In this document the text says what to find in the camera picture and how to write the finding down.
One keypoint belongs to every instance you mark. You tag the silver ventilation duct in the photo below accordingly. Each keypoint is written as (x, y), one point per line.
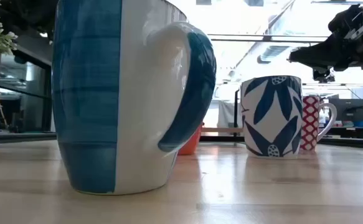
(273, 53)

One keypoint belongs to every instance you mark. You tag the black ceiling spotlight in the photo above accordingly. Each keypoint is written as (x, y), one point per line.
(330, 79)

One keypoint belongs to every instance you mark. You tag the blue and white striped mug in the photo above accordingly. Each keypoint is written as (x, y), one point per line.
(87, 93)

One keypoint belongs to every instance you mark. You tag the black background monitor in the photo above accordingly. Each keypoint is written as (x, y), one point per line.
(347, 110)

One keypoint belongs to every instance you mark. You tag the red white lattice pattern mug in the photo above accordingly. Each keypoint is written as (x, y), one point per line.
(310, 124)

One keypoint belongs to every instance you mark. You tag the black background metal frame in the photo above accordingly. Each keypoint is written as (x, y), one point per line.
(340, 84)

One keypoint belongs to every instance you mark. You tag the orange mug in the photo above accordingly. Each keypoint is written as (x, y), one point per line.
(191, 144)

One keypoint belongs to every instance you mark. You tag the white mug blue leaf print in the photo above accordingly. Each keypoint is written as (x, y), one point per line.
(271, 130)

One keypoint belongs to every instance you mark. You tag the long ceiling light bar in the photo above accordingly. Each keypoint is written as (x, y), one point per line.
(266, 38)

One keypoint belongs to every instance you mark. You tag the black aluminium rig frame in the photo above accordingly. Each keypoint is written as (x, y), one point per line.
(349, 142)

